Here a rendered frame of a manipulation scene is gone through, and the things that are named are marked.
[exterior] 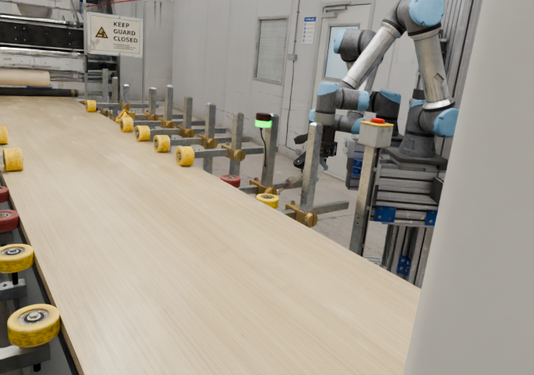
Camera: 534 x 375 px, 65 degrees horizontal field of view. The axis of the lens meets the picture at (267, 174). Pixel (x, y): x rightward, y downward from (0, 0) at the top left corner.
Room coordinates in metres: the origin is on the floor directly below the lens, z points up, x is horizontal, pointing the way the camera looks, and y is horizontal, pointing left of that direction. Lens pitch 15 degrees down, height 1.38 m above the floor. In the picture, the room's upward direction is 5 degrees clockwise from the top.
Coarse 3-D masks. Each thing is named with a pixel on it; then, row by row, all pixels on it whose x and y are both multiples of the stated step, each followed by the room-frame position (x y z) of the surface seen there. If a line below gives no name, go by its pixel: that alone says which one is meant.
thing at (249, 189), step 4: (276, 184) 1.74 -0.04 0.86; (280, 184) 1.75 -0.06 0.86; (284, 184) 1.77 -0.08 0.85; (292, 184) 1.79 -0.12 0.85; (296, 184) 1.81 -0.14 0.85; (300, 184) 1.82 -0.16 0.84; (240, 188) 1.63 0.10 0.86; (244, 188) 1.64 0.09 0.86; (248, 188) 1.65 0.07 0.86; (252, 188) 1.66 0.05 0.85; (256, 188) 1.67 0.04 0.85; (276, 188) 1.74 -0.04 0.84; (288, 188) 1.78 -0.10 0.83; (248, 192) 1.65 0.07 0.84; (252, 192) 1.66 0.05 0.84; (256, 192) 1.67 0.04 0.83
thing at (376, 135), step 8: (360, 128) 1.27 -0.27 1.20; (368, 128) 1.25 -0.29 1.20; (376, 128) 1.23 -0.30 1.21; (384, 128) 1.24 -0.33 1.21; (392, 128) 1.26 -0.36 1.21; (360, 136) 1.27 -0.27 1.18; (368, 136) 1.25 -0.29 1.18; (376, 136) 1.22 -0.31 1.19; (384, 136) 1.24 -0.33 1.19; (368, 144) 1.24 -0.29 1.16; (376, 144) 1.22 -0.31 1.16; (384, 144) 1.24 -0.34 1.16
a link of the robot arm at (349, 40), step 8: (344, 32) 2.06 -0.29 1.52; (352, 32) 2.04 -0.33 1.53; (360, 32) 2.03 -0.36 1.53; (336, 40) 2.06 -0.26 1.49; (344, 40) 2.04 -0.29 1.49; (352, 40) 2.02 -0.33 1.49; (360, 40) 2.00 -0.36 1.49; (336, 48) 2.08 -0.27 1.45; (344, 48) 2.05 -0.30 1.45; (352, 48) 2.03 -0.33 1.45; (360, 48) 2.04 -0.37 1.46; (344, 56) 2.09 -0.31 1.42; (352, 56) 2.07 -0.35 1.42; (352, 64) 2.13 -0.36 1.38
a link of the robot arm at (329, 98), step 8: (320, 88) 1.55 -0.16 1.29; (328, 88) 1.53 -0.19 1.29; (336, 88) 1.55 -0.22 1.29; (320, 96) 1.55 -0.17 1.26; (328, 96) 1.53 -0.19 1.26; (336, 96) 1.54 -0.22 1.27; (320, 104) 1.54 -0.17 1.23; (328, 104) 1.53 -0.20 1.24; (336, 104) 1.54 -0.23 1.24; (320, 112) 1.54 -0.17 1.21; (328, 112) 1.54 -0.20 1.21
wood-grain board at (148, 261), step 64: (64, 128) 2.29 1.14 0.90; (64, 192) 1.28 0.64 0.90; (128, 192) 1.34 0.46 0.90; (192, 192) 1.40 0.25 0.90; (64, 256) 0.87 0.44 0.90; (128, 256) 0.89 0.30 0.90; (192, 256) 0.93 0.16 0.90; (256, 256) 0.96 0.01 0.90; (320, 256) 0.99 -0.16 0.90; (64, 320) 0.64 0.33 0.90; (128, 320) 0.66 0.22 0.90; (192, 320) 0.67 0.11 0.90; (256, 320) 0.69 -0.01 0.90; (320, 320) 0.71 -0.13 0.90; (384, 320) 0.73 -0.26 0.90
